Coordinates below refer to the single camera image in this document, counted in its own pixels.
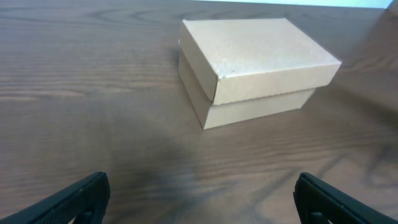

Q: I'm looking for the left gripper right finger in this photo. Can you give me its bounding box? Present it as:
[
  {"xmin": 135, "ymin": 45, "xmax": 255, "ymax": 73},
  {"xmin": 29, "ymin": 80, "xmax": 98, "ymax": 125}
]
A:
[{"xmin": 294, "ymin": 172, "xmax": 397, "ymax": 224}]

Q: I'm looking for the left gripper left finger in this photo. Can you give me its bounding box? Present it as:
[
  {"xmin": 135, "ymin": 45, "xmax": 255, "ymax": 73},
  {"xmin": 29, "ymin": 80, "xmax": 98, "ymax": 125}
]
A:
[{"xmin": 1, "ymin": 172, "xmax": 111, "ymax": 224}]

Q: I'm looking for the cardboard box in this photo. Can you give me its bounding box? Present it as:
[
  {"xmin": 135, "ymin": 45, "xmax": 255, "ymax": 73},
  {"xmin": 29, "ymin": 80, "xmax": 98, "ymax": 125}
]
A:
[{"xmin": 178, "ymin": 18, "xmax": 341, "ymax": 129}]

